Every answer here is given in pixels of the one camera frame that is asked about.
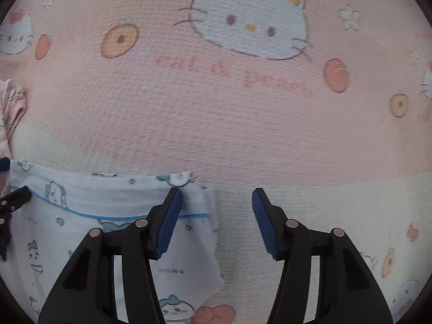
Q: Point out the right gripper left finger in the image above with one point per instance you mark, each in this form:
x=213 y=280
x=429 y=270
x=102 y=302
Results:
x=84 y=292

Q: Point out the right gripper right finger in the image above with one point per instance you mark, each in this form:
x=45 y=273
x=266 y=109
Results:
x=347 y=291

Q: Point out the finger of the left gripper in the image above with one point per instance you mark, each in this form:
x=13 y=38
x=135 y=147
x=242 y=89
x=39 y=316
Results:
x=15 y=200
x=4 y=164

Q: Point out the light blue cartoon pajama pants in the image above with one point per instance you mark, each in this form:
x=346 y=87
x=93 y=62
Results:
x=65 y=206

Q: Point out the pink cartoon pajama garment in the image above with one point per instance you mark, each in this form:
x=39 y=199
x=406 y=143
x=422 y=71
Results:
x=13 y=107

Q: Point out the pink Hello Kitty blanket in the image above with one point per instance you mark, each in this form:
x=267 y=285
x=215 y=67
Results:
x=325 y=104

